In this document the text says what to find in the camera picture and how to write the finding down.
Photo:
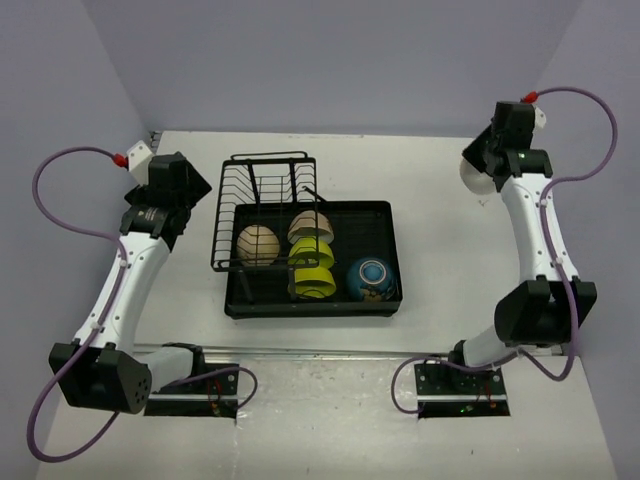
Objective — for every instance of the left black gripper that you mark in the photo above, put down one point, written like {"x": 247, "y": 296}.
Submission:
{"x": 197, "y": 188}

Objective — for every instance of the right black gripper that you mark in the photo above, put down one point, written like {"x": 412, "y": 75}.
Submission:
{"x": 472, "y": 151}

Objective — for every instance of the beige white bowl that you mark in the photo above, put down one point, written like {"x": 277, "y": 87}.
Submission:
{"x": 476, "y": 182}
{"x": 310, "y": 223}

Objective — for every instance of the yellow green bowl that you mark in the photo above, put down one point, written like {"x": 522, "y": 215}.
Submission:
{"x": 313, "y": 283}
{"x": 311, "y": 251}

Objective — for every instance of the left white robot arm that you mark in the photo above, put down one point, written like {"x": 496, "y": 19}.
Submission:
{"x": 97, "y": 369}

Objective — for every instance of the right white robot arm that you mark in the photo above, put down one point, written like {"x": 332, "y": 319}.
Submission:
{"x": 550, "y": 300}

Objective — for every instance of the wooden bowl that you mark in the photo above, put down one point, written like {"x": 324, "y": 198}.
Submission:
{"x": 257, "y": 246}

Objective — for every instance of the black drip tray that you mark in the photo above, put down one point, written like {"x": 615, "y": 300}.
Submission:
{"x": 363, "y": 229}

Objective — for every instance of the blue patterned bowl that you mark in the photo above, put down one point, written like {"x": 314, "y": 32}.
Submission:
{"x": 371, "y": 279}

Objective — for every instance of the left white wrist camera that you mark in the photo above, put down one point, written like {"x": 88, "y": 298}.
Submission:
{"x": 139, "y": 156}

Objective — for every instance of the black wire dish rack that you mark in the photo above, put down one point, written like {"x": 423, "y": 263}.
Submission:
{"x": 267, "y": 189}

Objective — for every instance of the metal rail strip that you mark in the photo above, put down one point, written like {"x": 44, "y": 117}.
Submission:
{"x": 308, "y": 353}

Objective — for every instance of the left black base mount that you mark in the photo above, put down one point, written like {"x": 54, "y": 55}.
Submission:
{"x": 214, "y": 397}

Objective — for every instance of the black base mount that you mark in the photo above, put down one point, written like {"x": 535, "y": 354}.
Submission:
{"x": 214, "y": 397}
{"x": 444, "y": 392}

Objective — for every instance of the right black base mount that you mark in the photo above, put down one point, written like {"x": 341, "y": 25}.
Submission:
{"x": 444, "y": 392}

